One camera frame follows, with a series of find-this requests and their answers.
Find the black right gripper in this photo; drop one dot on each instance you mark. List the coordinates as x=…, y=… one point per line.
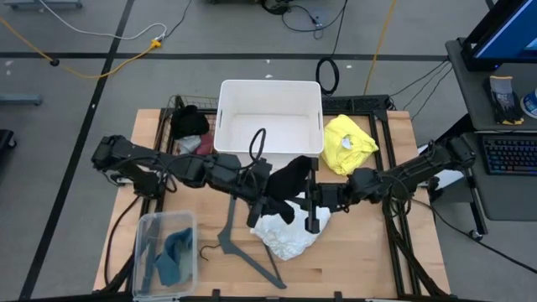
x=335, y=197

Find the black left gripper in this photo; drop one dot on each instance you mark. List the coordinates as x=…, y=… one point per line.
x=247, y=180

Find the small black cloth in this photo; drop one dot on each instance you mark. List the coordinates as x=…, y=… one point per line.
x=289, y=180

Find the white lace cloth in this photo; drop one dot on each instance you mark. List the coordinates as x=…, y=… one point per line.
x=289, y=239

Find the yellow cloth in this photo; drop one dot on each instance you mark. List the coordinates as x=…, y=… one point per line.
x=335, y=134

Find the maroon cloth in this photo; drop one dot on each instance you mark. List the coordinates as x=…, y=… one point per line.
x=206, y=144

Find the blue cloth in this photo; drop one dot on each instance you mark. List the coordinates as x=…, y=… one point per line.
x=174, y=260

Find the pale ribbed cloth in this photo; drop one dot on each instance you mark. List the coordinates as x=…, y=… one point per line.
x=189, y=144

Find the large black cloth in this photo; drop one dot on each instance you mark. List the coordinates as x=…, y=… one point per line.
x=189, y=121

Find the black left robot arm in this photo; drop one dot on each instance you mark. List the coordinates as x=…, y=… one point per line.
x=138, y=153

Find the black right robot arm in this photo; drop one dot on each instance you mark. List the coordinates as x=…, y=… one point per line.
x=411, y=172

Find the clear plastic container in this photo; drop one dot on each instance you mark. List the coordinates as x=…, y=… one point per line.
x=168, y=222

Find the white plastic bin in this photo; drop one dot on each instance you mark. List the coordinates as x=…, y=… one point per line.
x=268, y=105

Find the grey side desk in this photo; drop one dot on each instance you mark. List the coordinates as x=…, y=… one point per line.
x=474, y=105

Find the black keyboard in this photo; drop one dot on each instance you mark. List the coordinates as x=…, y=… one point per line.
x=512, y=157

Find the grey work gloves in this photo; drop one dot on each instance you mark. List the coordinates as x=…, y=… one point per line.
x=503, y=100

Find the white blue tub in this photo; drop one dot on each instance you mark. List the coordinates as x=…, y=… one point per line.
x=532, y=102

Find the computer monitor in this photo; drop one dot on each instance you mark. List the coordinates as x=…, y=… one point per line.
x=503, y=33

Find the grey metal furniture foot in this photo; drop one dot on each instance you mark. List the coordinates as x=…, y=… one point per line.
x=42, y=4
x=21, y=99

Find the black caster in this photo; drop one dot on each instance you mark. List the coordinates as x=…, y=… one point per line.
x=5, y=140

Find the dark grey plastic frame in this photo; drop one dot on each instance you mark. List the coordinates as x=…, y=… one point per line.
x=228, y=243

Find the black metal table frame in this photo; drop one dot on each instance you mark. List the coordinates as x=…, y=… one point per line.
x=356, y=104

